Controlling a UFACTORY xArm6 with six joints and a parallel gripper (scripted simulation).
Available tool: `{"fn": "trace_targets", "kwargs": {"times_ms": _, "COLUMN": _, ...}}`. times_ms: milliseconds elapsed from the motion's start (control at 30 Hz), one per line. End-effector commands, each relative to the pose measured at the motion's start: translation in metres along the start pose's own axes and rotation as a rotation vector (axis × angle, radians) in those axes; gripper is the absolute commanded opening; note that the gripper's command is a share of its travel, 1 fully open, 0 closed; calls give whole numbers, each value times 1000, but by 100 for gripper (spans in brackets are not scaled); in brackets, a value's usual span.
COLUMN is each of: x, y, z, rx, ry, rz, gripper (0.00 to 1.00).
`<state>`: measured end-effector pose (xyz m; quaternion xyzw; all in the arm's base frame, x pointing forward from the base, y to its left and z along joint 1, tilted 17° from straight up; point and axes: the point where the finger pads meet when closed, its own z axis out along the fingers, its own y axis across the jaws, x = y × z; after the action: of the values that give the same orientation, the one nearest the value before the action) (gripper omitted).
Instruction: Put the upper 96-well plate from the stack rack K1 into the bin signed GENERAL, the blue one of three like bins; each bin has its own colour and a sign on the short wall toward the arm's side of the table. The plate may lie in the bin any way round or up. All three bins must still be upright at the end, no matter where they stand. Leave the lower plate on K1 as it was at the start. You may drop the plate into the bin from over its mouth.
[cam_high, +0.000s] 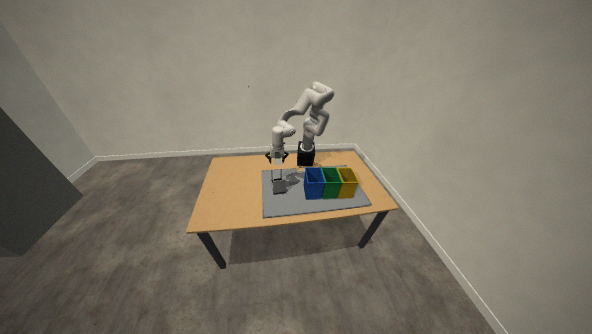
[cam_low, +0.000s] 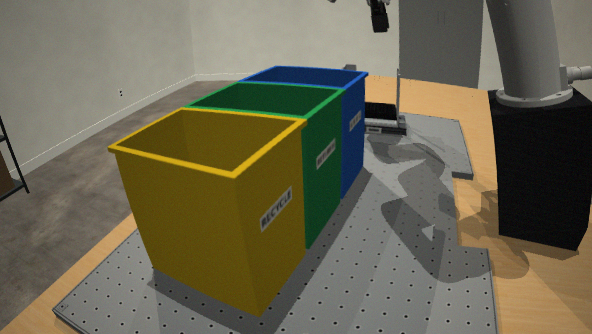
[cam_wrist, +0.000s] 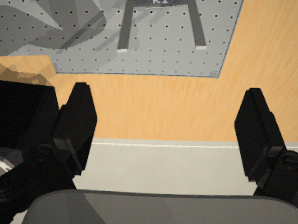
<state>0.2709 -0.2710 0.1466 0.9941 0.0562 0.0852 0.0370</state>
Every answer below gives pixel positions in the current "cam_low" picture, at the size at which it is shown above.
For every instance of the blue bin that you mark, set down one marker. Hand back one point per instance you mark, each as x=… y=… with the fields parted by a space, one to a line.
x=353 y=107

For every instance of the yellow recycle bin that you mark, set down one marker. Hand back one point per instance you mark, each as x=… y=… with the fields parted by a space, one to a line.
x=232 y=236

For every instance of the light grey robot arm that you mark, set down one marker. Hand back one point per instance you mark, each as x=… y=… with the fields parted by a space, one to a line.
x=526 y=41

